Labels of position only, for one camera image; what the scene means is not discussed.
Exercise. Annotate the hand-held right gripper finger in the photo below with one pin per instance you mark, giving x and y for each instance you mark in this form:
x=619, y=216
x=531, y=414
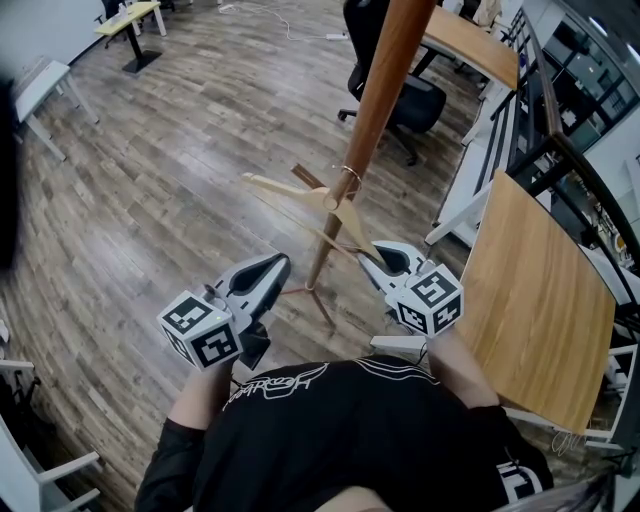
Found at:
x=407, y=257
x=372, y=270

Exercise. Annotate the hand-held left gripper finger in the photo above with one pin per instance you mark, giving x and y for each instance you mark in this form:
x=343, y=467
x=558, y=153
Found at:
x=250, y=267
x=272, y=292

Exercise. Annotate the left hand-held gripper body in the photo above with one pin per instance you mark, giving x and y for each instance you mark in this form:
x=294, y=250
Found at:
x=205, y=330

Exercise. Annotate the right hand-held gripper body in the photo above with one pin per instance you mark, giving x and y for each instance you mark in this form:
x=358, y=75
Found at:
x=430, y=302

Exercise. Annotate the light wooden hanger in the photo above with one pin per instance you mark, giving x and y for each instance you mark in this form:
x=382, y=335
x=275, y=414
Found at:
x=305, y=192

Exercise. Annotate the wooden coat stand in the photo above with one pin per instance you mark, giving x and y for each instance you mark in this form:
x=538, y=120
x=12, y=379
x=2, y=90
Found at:
x=385, y=80

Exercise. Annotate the person's right forearm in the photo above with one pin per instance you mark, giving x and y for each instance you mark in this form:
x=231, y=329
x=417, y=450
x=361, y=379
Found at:
x=460, y=370

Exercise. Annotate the person's left forearm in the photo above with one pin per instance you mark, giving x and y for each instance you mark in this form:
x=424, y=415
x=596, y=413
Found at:
x=200, y=395

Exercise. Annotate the black office chair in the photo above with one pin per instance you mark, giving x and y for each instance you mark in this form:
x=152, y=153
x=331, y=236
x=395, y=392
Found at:
x=420, y=105

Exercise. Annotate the person's black printed shirt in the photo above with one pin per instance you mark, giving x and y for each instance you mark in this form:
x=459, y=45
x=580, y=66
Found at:
x=330, y=440

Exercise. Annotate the white table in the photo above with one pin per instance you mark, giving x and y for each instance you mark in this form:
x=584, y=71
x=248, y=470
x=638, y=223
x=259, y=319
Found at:
x=40, y=85

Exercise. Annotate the small yellow table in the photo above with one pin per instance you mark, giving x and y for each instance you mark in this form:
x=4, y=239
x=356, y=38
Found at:
x=125, y=17

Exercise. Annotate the wooden desk with white frame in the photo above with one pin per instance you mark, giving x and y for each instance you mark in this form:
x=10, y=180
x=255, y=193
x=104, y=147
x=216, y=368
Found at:
x=535, y=310
x=475, y=55

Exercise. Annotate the white desk frame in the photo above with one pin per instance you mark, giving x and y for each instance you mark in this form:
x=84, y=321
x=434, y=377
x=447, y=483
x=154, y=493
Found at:
x=30, y=480

